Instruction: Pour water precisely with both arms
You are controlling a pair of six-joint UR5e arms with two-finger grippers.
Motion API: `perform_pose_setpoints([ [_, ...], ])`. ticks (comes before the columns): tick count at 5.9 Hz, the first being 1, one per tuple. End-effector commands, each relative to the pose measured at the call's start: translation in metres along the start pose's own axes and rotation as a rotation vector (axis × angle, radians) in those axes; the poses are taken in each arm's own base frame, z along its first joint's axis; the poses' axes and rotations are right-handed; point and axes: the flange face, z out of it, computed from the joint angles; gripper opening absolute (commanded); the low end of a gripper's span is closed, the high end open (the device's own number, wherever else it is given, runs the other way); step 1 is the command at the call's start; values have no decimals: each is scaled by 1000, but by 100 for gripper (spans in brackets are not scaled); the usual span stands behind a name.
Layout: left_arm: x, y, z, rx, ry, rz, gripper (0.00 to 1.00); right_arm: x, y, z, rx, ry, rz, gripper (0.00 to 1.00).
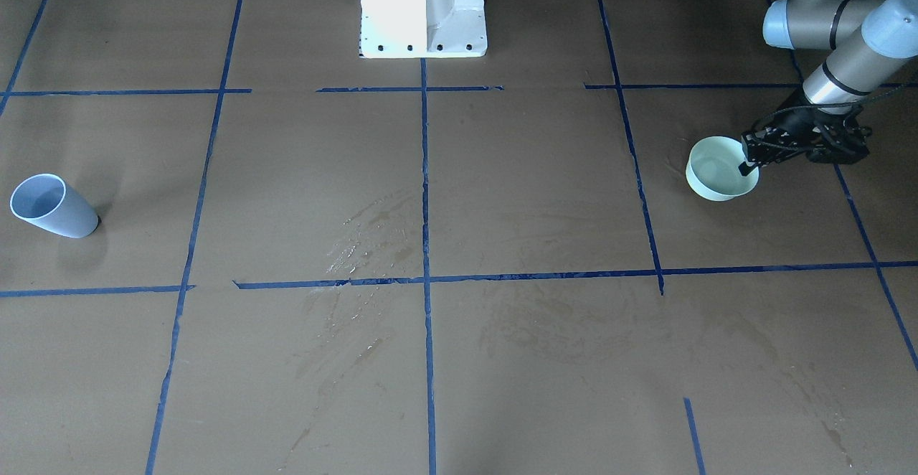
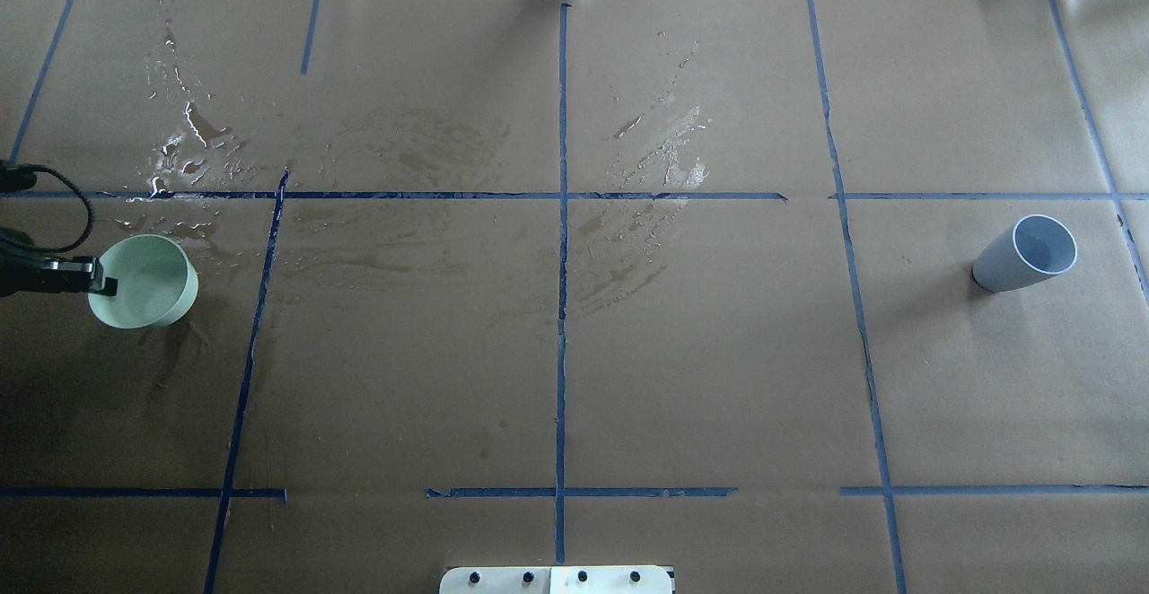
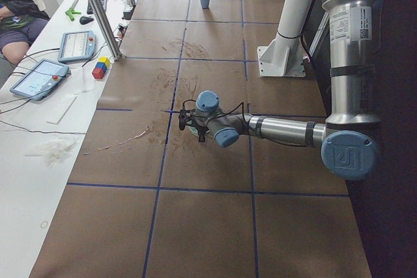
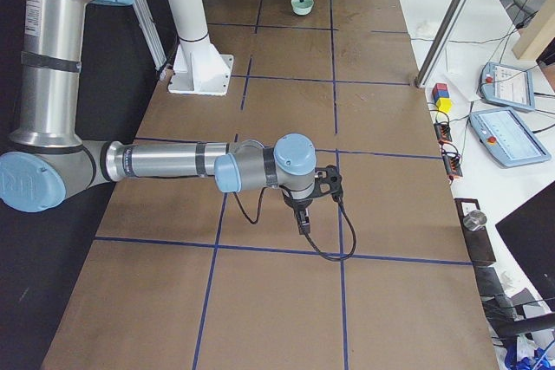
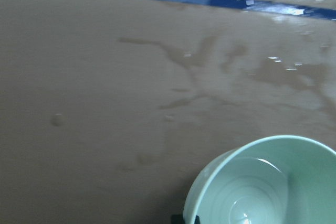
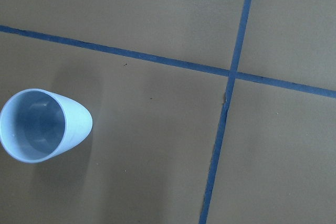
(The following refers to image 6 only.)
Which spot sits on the light blue plastic cup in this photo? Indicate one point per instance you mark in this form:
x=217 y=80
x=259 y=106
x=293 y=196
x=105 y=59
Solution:
x=37 y=125

